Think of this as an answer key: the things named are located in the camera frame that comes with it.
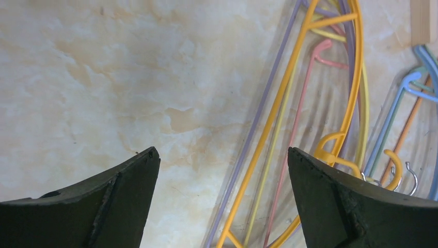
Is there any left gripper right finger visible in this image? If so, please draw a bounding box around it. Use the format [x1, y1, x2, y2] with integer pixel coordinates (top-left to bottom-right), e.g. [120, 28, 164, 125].
[288, 148, 437, 247]

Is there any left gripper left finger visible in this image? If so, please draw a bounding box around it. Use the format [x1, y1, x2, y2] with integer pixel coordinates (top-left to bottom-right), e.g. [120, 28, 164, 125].
[1, 147, 161, 247]

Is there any purple wire hanger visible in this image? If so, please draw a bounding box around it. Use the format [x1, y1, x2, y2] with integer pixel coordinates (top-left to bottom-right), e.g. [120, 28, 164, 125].
[204, 1, 369, 247]

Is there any orange wire hanger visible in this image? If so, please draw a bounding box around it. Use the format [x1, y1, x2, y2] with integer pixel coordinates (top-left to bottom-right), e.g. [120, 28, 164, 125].
[380, 75, 432, 185]

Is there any green wire hanger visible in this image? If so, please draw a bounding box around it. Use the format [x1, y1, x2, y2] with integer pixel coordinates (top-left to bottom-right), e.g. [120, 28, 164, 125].
[364, 67, 437, 177]

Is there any yellow wire hanger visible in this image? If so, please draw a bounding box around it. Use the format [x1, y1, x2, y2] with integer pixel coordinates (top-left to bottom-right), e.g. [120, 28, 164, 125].
[223, 24, 369, 247]

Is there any pink wire hanger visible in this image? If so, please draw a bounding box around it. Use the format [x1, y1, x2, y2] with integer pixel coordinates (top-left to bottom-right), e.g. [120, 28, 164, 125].
[263, 38, 348, 247]

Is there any blue wire hanger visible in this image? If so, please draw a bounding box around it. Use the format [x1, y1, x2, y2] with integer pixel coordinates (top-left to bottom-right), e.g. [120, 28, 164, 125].
[361, 47, 437, 199]

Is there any wooden clothes rack frame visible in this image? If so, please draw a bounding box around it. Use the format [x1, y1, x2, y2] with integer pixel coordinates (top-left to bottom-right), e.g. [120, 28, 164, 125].
[410, 0, 437, 46]

